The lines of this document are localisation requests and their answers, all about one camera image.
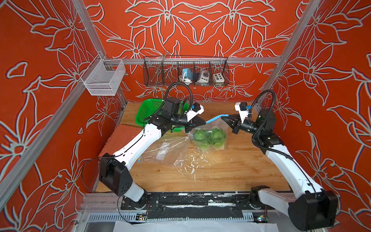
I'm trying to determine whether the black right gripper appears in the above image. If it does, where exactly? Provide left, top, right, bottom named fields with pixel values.
left=222, top=115, right=263, bottom=137

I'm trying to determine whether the green chinese cabbage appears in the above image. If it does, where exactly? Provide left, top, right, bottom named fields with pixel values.
left=209, top=128, right=227, bottom=150
left=193, top=129, right=211, bottom=152

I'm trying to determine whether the clear zip-top bag blue seal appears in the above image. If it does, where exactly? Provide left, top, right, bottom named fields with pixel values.
left=138, top=135, right=190, bottom=167

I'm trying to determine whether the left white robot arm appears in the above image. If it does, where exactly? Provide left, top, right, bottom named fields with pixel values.
left=99, top=97, right=206, bottom=208

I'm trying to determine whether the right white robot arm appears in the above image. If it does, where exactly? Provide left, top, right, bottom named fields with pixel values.
left=222, top=109, right=339, bottom=231

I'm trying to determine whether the white button box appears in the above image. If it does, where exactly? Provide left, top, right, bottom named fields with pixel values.
left=213, top=72, right=225, bottom=86

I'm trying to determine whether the white round-dial device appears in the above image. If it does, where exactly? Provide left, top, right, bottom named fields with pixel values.
left=197, top=69, right=210, bottom=84

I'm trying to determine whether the green perforated plastic basket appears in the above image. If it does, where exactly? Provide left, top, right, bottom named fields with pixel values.
left=136, top=97, right=190, bottom=135

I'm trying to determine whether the orange plastic tool case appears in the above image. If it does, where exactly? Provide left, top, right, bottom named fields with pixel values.
left=99, top=125, right=142, bottom=157

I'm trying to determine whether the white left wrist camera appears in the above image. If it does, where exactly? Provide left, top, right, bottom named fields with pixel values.
left=185, top=102, right=204, bottom=122

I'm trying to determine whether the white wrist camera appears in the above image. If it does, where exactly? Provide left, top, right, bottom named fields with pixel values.
left=185, top=102, right=204, bottom=122
left=235, top=101, right=251, bottom=122

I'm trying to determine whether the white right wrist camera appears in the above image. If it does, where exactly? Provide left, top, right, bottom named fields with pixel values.
left=235, top=101, right=251, bottom=122

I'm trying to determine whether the blue box with white cable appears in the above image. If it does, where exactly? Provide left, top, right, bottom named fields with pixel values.
left=179, top=68, right=193, bottom=85

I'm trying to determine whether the black wire wall basket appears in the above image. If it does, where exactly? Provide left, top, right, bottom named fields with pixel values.
left=143, top=56, right=230, bottom=87

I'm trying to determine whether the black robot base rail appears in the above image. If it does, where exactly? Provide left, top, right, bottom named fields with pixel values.
left=117, top=191, right=273, bottom=223

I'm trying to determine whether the white mesh wall basket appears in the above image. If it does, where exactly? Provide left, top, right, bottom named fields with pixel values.
left=81, top=60, right=126, bottom=96

